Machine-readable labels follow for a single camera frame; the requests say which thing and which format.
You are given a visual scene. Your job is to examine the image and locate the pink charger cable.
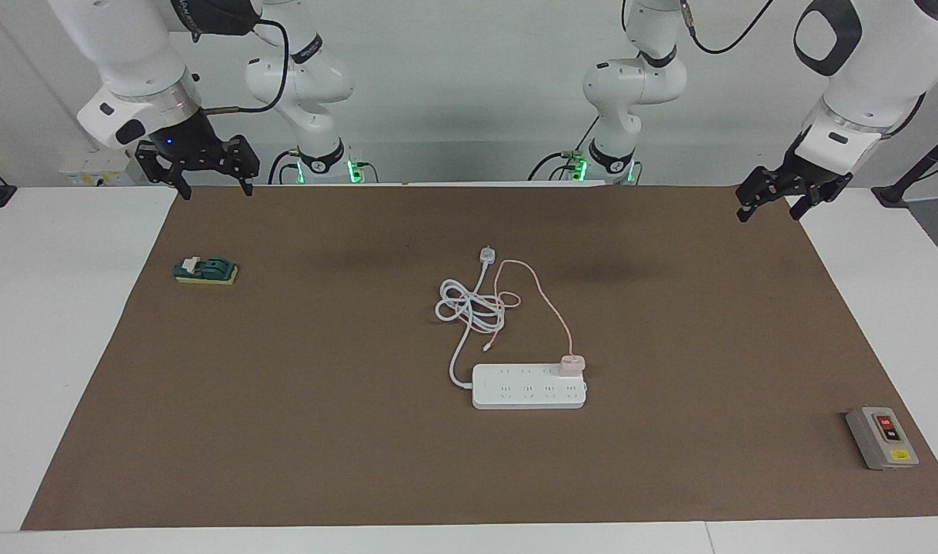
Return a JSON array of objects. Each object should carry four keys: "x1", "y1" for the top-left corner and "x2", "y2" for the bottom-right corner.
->
[{"x1": 482, "y1": 260, "x2": 576, "y2": 359}]

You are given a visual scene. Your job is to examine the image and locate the white power strip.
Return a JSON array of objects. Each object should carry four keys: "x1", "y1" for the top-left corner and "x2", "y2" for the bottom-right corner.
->
[{"x1": 472, "y1": 363, "x2": 589, "y2": 410}]

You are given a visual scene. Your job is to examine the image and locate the brown table mat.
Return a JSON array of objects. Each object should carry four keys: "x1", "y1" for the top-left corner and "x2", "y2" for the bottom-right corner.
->
[{"x1": 21, "y1": 185, "x2": 938, "y2": 532}]

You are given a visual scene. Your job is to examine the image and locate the grey push button box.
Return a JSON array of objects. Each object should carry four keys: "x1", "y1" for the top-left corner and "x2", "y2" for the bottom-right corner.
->
[{"x1": 846, "y1": 406, "x2": 920, "y2": 471}]

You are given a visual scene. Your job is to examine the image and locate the black right base cable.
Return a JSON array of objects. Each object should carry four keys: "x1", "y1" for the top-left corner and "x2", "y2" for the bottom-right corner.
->
[{"x1": 267, "y1": 150, "x2": 302, "y2": 185}]

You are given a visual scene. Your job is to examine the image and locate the black base cable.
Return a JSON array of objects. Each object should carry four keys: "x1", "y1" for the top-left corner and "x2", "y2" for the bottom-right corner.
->
[
  {"x1": 267, "y1": 150, "x2": 302, "y2": 185},
  {"x1": 526, "y1": 115, "x2": 602, "y2": 183}
]

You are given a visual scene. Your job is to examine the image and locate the green knife switch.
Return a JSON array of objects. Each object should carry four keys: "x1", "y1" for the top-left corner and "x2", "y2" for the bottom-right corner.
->
[{"x1": 173, "y1": 256, "x2": 239, "y2": 286}]

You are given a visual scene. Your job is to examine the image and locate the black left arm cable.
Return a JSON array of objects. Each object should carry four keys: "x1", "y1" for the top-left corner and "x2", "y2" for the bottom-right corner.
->
[{"x1": 680, "y1": 0, "x2": 777, "y2": 56}]

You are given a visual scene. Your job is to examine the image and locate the black left base cable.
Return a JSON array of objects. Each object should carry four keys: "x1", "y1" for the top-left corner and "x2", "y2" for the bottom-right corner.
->
[{"x1": 526, "y1": 115, "x2": 602, "y2": 183}]

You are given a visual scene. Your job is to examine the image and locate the white power strip cable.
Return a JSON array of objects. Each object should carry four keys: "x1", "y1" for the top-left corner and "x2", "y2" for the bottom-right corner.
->
[{"x1": 436, "y1": 246, "x2": 508, "y2": 388}]

